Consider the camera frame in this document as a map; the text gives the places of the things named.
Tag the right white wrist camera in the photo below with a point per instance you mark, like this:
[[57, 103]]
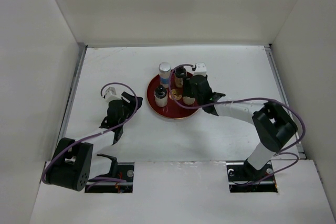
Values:
[[200, 69]]

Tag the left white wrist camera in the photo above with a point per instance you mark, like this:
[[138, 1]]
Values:
[[111, 95]]

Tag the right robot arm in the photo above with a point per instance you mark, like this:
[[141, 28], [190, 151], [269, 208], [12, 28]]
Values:
[[273, 124]]

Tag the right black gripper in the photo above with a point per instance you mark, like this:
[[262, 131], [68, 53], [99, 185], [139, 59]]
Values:
[[187, 83]]

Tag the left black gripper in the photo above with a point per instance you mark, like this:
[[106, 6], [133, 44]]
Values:
[[131, 106]]

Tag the red round tray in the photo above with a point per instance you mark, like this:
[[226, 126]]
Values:
[[171, 110]]

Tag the blue label spice jar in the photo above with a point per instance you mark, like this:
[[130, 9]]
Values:
[[164, 73]]

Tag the white condiment bottle black cap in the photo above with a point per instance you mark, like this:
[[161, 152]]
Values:
[[160, 96]]

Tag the brown condiment bottle black cap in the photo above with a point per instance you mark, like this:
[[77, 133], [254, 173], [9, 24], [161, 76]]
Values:
[[179, 75]]

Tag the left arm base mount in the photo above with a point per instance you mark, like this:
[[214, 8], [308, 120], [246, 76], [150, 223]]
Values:
[[107, 175]]

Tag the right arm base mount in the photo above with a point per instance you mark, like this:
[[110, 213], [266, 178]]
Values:
[[241, 181]]

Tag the clear bottle black stopper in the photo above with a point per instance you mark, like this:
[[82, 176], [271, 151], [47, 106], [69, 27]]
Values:
[[188, 100]]

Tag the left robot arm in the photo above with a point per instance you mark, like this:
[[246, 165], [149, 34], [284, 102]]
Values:
[[77, 162]]

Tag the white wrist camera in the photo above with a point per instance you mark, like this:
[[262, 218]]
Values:
[[111, 95], [200, 69]]

